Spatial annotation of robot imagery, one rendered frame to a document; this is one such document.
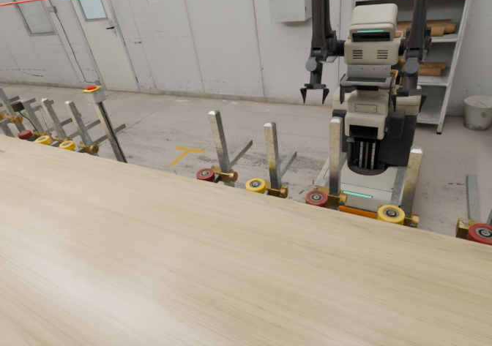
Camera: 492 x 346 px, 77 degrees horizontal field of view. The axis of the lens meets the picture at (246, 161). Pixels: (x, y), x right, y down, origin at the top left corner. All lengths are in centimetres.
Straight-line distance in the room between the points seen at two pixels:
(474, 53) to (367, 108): 193
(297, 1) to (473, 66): 181
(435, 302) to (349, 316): 21
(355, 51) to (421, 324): 136
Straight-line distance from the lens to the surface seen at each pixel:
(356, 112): 199
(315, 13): 164
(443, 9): 362
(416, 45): 158
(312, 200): 115
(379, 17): 177
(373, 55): 185
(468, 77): 381
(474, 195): 141
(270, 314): 88
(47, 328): 110
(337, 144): 111
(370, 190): 222
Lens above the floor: 166
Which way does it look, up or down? 33 degrees down
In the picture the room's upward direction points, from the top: 9 degrees counter-clockwise
